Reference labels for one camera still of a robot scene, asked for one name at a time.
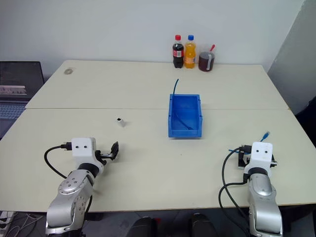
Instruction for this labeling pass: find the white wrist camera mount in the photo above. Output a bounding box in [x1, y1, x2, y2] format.
[244, 141, 275, 177]
[71, 137, 105, 174]

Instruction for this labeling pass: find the blue plastic storage bin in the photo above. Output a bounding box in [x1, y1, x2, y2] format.
[167, 93, 204, 139]

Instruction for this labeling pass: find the grey partition panel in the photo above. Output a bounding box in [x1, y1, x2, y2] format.
[267, 0, 316, 116]

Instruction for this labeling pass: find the thin blue cable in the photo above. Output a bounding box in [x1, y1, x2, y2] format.
[172, 79, 195, 130]

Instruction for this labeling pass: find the cola bottle red cap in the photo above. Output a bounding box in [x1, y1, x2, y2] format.
[172, 34, 185, 69]

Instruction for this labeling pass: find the dark grey laptop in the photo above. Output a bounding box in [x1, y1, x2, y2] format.
[0, 61, 45, 139]

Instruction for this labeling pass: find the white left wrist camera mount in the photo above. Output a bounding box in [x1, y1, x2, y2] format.
[71, 137, 105, 174]

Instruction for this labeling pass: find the clear cup of dark liquid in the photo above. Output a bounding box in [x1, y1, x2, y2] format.
[197, 43, 216, 73]

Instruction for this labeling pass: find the white power strip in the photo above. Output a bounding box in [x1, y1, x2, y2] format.
[0, 210, 16, 231]

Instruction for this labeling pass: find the dark rounded shape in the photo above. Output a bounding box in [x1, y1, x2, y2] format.
[127, 216, 158, 237]
[189, 213, 220, 237]

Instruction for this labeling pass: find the orange soda bottle blue cap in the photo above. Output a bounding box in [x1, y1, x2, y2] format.
[184, 34, 198, 69]

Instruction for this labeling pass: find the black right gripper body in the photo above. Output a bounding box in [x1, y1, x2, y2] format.
[237, 151, 278, 170]

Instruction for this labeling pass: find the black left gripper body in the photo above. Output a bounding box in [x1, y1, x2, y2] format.
[95, 150, 115, 161]

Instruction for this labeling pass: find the black chair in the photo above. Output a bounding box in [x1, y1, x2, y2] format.
[294, 94, 316, 149]

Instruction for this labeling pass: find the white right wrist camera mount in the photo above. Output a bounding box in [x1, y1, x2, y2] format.
[244, 141, 275, 177]

